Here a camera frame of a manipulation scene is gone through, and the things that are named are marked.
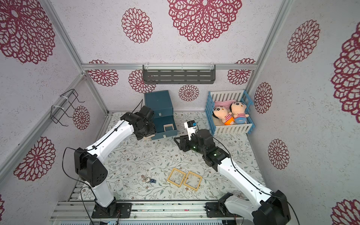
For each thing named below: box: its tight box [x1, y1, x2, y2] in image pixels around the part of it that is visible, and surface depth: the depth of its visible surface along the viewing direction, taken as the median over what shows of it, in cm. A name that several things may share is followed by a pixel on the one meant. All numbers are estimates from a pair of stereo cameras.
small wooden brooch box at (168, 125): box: [163, 123, 175, 132], surface depth 102 cm
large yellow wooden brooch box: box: [166, 167, 187, 188], surface depth 87 cm
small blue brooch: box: [141, 174, 157, 184], surface depth 85 cm
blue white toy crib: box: [204, 89, 256, 137], surface depth 105 cm
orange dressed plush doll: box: [212, 105, 235, 126], surface depth 105 cm
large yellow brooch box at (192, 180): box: [183, 171, 203, 192], surface depth 86 cm
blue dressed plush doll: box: [228, 101, 250, 125], surface depth 104 cm
